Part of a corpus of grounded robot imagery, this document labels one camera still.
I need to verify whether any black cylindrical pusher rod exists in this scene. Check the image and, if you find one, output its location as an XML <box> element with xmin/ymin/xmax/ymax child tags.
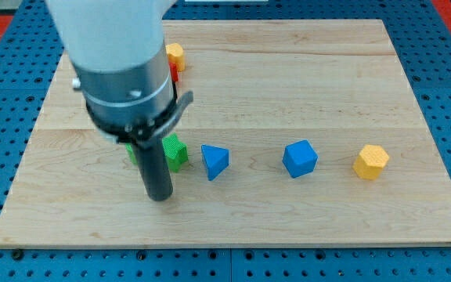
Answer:
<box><xmin>132</xmin><ymin>140</ymin><xmax>173</xmax><ymax>201</ymax></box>

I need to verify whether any green star block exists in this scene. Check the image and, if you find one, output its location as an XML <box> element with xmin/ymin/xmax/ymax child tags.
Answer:
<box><xmin>125</xmin><ymin>133</ymin><xmax>188</xmax><ymax>172</ymax></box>

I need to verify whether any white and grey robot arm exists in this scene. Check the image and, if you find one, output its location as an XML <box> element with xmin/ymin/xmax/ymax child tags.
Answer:
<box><xmin>45</xmin><ymin>0</ymin><xmax>193</xmax><ymax>201</ymax></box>

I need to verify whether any light wooden board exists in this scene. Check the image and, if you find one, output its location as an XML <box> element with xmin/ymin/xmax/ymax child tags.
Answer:
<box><xmin>0</xmin><ymin>20</ymin><xmax>451</xmax><ymax>249</ymax></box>

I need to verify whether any blue triangular prism block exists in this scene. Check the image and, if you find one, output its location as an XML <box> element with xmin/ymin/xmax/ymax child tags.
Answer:
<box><xmin>201</xmin><ymin>144</ymin><xmax>229</xmax><ymax>181</ymax></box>

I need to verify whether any red block at back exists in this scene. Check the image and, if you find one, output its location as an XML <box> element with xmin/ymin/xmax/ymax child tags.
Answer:
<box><xmin>168</xmin><ymin>62</ymin><xmax>179</xmax><ymax>82</ymax></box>

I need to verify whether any yellow block at back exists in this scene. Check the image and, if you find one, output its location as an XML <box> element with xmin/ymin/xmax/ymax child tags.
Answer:
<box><xmin>165</xmin><ymin>43</ymin><xmax>186</xmax><ymax>72</ymax></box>

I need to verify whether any blue cube block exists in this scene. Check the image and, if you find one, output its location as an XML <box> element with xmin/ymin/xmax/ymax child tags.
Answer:
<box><xmin>282</xmin><ymin>139</ymin><xmax>319</xmax><ymax>178</ymax></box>

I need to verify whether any yellow hexagon block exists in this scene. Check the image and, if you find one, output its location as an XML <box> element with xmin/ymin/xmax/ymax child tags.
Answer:
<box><xmin>352</xmin><ymin>144</ymin><xmax>390</xmax><ymax>180</ymax></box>

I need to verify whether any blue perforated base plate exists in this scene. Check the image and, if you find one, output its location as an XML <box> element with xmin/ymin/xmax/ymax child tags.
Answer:
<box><xmin>0</xmin><ymin>0</ymin><xmax>451</xmax><ymax>281</ymax></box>

